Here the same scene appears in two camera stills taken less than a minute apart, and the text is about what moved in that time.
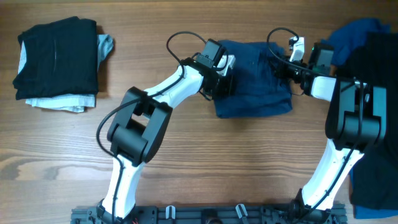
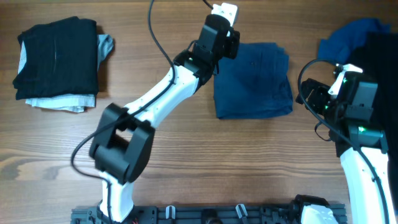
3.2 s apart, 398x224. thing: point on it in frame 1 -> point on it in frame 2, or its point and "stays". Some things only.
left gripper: [229, 88] -> [233, 40]
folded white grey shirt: [72, 103] stays
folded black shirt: [61, 58] stays
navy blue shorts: [258, 88] stays
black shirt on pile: [375, 177] stays
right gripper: [280, 70] -> [319, 90]
